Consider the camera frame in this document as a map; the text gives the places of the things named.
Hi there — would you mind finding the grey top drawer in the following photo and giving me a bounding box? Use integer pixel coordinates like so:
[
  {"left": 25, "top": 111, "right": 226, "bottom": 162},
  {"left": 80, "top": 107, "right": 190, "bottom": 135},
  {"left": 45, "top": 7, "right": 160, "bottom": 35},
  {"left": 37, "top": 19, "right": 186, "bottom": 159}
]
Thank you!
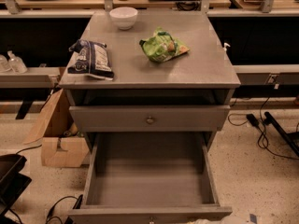
[{"left": 69, "top": 105, "right": 230, "bottom": 133}]

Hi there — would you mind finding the black tray stand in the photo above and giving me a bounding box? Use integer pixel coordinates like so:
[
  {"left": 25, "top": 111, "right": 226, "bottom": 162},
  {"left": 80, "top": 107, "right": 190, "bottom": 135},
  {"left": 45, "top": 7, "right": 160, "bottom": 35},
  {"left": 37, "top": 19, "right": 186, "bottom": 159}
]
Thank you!
[{"left": 0, "top": 154, "right": 32, "bottom": 224}]

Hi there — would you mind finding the white ceramic bowl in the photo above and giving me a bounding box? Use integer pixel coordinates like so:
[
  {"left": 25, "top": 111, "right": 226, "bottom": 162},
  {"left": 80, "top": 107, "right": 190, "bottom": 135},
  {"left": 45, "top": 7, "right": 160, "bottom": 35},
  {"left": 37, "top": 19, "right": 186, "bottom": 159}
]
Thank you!
[{"left": 109, "top": 7, "right": 138, "bottom": 30}]

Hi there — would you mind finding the small white pump bottle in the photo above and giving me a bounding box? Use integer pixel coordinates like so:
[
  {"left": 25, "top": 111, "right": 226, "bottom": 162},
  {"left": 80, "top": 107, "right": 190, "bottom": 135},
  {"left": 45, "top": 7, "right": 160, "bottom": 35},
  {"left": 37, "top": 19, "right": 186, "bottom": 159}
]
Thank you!
[{"left": 223, "top": 42, "right": 231, "bottom": 51}]

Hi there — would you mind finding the black metal stand leg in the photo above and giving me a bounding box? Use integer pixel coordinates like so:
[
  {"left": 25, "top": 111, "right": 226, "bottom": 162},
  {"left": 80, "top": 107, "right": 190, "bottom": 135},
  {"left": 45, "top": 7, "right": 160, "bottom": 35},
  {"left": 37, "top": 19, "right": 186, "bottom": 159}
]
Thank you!
[{"left": 264, "top": 112, "right": 299, "bottom": 157}]

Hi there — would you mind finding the green chip bag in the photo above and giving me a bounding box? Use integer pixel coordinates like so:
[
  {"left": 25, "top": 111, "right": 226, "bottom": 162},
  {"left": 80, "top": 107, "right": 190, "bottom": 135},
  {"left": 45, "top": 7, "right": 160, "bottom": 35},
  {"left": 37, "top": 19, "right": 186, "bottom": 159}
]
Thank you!
[{"left": 139, "top": 27, "right": 190, "bottom": 63}]

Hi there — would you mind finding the clear plastic bottle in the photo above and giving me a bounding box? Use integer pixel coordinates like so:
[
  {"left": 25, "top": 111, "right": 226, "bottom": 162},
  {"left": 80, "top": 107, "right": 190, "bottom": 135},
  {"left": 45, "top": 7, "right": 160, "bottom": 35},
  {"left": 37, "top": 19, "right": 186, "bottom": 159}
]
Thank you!
[
  {"left": 7, "top": 50, "right": 27, "bottom": 74},
  {"left": 0, "top": 55, "right": 11, "bottom": 72}
]

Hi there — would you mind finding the black floor cable left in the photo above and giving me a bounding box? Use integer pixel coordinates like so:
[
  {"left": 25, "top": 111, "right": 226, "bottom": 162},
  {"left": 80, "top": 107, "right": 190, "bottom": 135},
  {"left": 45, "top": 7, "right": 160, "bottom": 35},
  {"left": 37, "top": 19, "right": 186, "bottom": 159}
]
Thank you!
[{"left": 45, "top": 194, "right": 84, "bottom": 224}]

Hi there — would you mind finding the dark blue snack bag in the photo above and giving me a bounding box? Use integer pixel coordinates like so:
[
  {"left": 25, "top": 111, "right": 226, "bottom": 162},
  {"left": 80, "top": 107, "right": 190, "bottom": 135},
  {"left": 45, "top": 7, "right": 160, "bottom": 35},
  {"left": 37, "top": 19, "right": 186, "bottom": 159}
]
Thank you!
[{"left": 67, "top": 39, "right": 114, "bottom": 80}]

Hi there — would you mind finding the brown cardboard box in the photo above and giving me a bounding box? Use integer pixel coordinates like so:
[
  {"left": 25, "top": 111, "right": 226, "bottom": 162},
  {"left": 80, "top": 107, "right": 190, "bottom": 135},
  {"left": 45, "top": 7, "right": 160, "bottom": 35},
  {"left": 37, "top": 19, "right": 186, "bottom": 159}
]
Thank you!
[{"left": 23, "top": 90, "right": 89, "bottom": 168}]

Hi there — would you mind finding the black power adapter cable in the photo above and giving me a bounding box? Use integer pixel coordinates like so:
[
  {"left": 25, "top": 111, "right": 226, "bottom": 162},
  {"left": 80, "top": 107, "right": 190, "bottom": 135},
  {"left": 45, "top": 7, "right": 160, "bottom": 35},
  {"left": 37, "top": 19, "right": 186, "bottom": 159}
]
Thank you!
[{"left": 227, "top": 91, "right": 299, "bottom": 161}]

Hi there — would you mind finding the grey drawer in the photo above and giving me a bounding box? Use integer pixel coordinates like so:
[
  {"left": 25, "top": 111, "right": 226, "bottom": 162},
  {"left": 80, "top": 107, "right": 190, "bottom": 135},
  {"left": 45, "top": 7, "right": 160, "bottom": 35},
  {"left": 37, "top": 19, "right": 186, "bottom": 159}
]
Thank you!
[
  {"left": 69, "top": 133, "right": 232, "bottom": 224},
  {"left": 69, "top": 105, "right": 230, "bottom": 133}
]

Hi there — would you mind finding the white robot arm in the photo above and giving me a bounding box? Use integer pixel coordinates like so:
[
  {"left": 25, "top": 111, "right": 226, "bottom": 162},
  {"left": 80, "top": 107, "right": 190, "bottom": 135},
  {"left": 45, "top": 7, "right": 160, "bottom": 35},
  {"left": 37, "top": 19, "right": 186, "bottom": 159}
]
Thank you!
[{"left": 193, "top": 216, "right": 247, "bottom": 224}]

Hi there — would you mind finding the grey wooden drawer cabinet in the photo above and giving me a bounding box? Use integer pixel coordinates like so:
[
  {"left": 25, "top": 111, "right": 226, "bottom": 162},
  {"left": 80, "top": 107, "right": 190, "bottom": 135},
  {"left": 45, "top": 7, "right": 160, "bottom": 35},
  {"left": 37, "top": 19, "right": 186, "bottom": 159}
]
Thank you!
[{"left": 60, "top": 9, "right": 240, "bottom": 144}]

